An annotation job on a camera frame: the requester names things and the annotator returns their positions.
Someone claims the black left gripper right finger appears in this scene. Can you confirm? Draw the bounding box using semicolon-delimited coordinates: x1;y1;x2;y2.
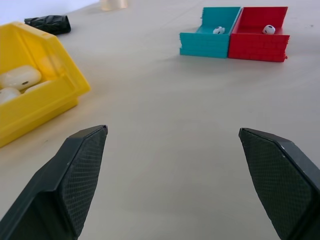
238;127;320;240

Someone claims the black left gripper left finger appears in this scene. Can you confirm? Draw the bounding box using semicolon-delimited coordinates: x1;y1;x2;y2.
0;124;109;240

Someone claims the yellow plastic bin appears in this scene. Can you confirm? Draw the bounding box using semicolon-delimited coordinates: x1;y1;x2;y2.
0;21;92;148

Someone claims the red plastic tray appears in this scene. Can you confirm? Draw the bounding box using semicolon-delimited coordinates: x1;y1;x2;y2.
227;6;291;62

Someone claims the teal plastic tray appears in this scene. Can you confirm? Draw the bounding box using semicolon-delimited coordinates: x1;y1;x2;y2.
179;6;242;59

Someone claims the clear tape roll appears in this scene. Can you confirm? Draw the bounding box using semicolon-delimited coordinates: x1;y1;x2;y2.
99;0;129;11

